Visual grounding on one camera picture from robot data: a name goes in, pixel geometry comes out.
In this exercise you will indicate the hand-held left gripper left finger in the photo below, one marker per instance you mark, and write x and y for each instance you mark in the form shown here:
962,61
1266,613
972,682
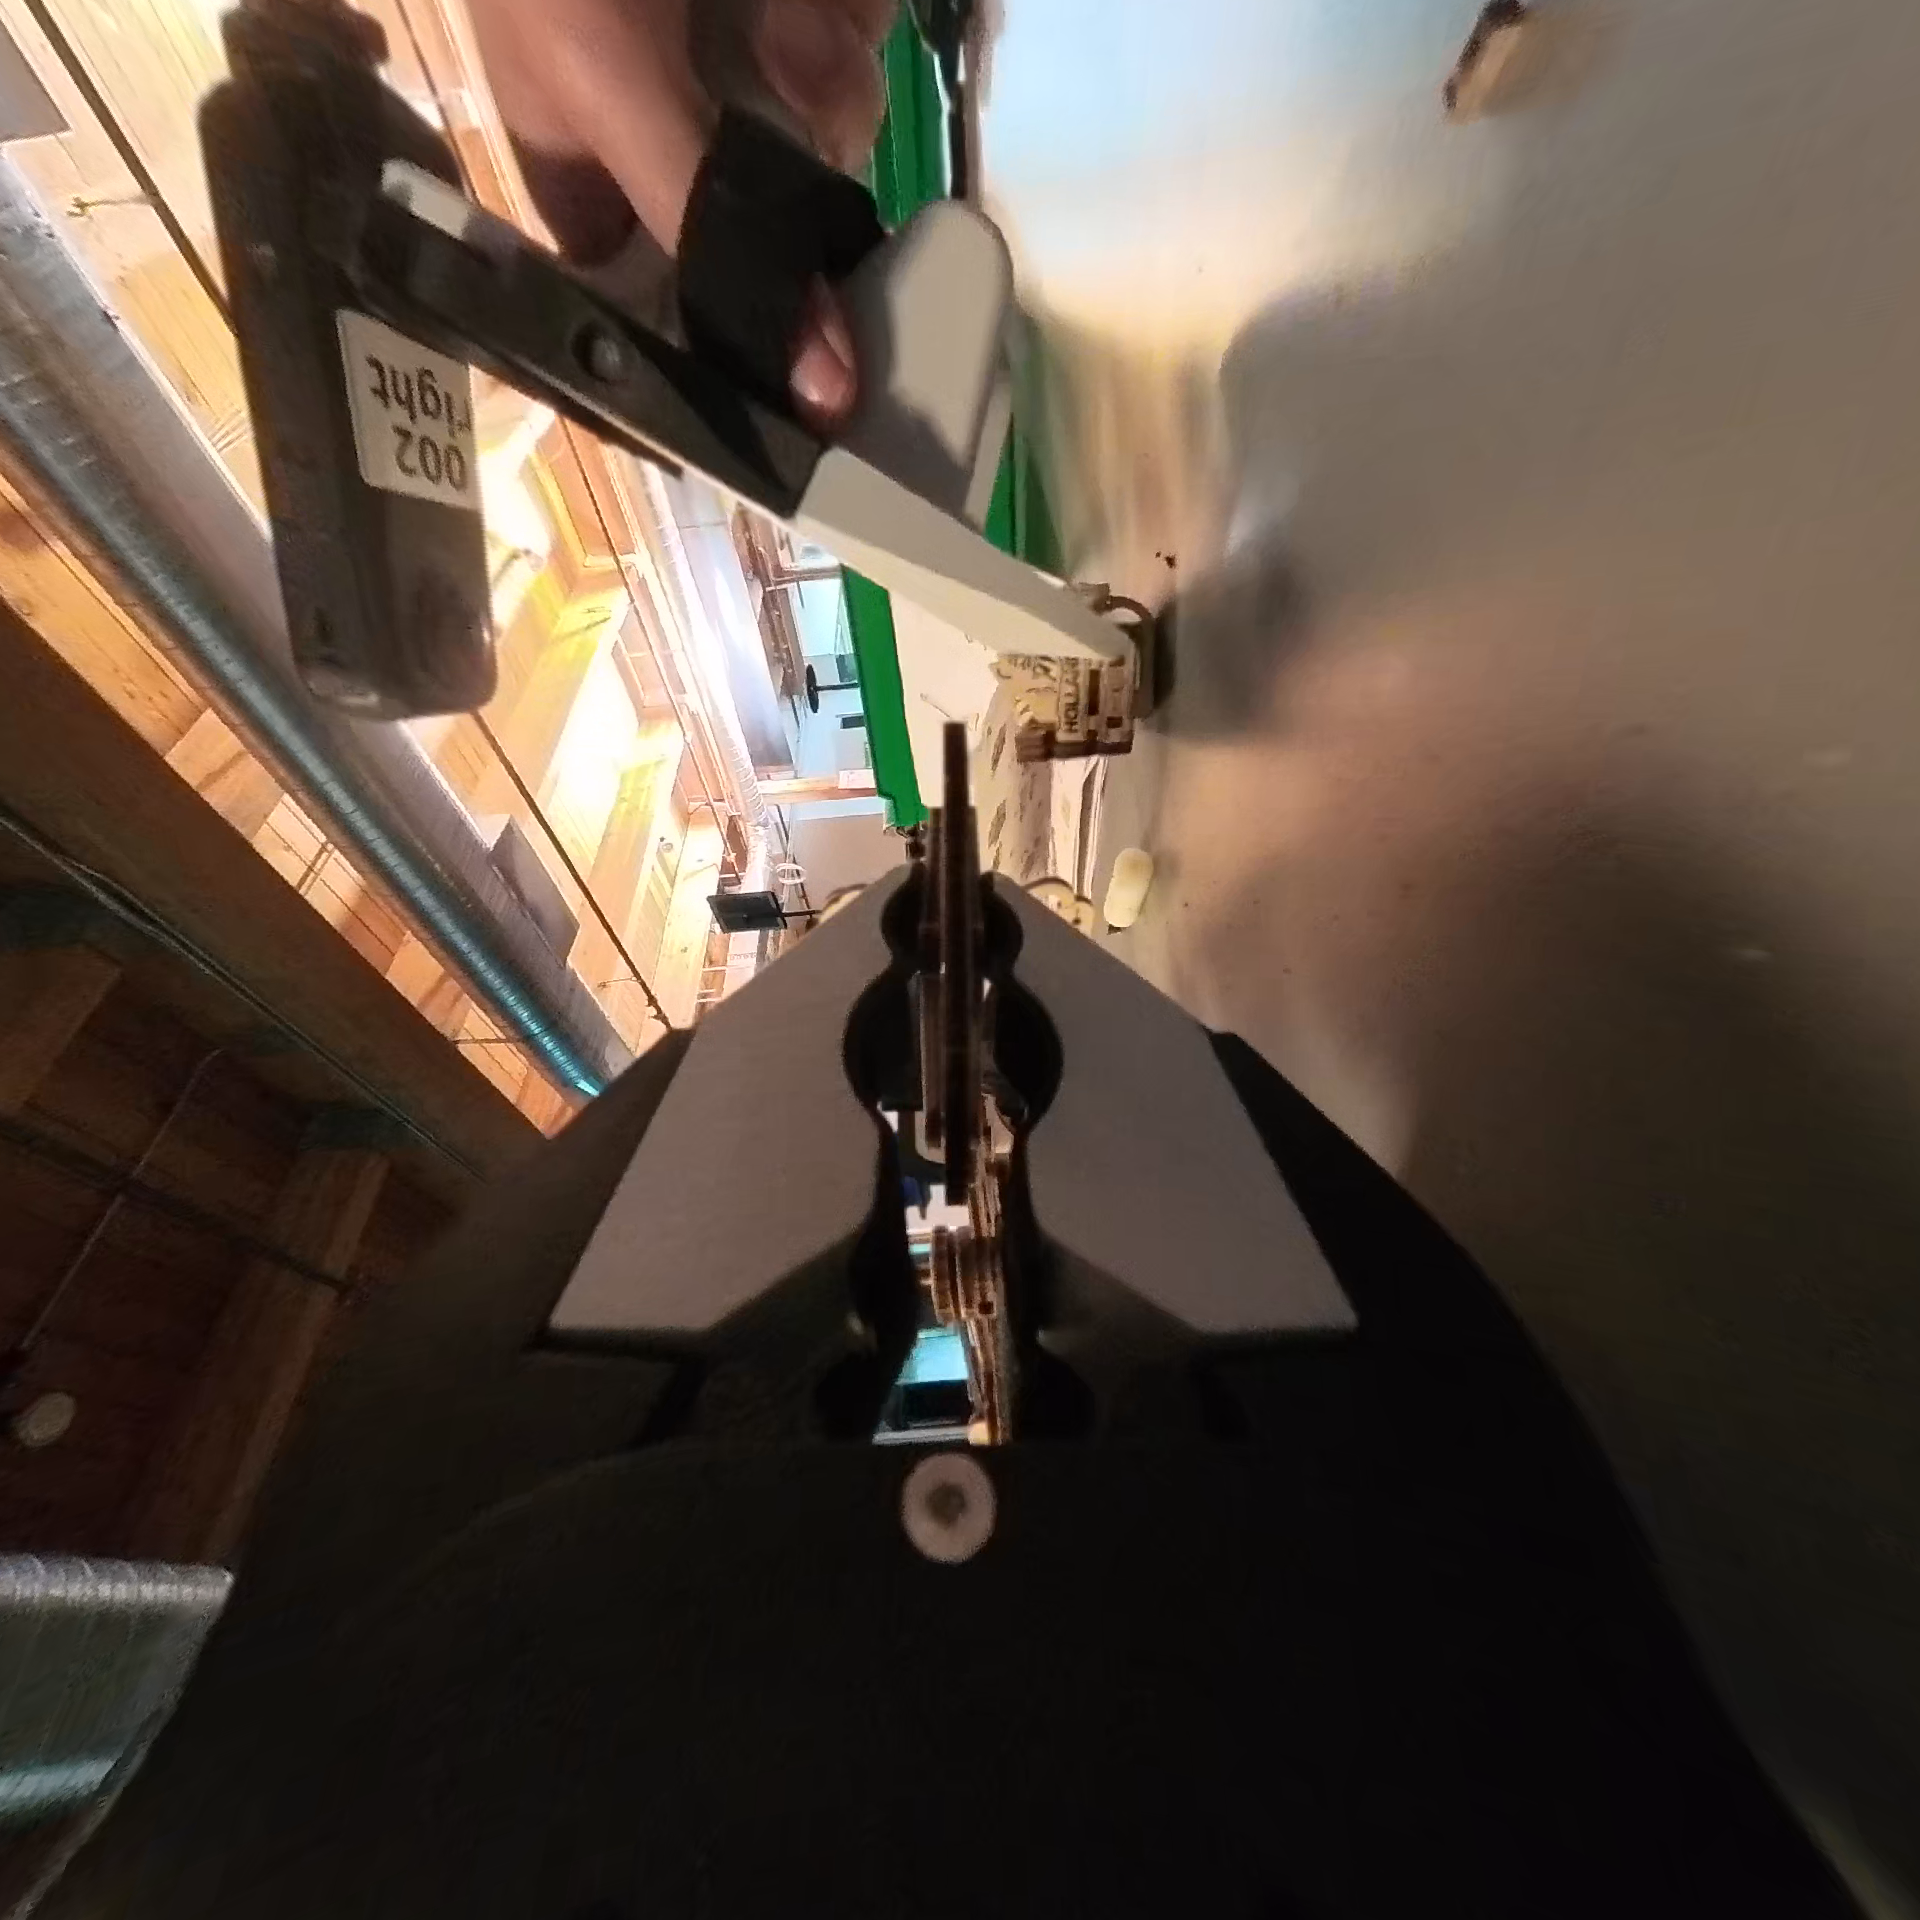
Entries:
720,1170

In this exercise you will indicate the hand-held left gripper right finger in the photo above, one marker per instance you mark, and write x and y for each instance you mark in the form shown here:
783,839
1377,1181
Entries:
1185,1184

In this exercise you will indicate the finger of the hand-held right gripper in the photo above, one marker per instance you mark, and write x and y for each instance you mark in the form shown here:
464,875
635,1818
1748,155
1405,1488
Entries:
961,562

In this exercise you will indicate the wooden model assembly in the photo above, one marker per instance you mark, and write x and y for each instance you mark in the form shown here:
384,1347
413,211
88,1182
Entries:
1079,705

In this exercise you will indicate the wooden gear part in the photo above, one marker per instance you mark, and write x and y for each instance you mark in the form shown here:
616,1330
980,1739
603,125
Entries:
954,901

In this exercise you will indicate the wooden cut-out parts sheet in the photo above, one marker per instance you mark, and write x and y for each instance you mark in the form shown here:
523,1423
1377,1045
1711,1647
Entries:
1036,819

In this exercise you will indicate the person's right hand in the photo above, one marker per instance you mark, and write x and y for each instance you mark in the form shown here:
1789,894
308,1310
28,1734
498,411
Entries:
644,105

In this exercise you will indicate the round black table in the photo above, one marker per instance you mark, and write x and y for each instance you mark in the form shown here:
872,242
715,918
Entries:
821,682

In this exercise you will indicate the small dark monitor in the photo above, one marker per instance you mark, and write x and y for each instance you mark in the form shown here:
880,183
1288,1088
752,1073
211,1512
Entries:
745,911

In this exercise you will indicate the white cylinder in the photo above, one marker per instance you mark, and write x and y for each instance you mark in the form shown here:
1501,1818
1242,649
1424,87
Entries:
1130,888

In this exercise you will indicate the small wooden piece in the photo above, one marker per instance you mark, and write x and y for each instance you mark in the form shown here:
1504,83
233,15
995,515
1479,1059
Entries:
1067,903

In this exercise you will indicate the round white ceiling sensor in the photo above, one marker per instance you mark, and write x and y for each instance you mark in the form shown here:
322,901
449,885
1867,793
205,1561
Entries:
42,1419

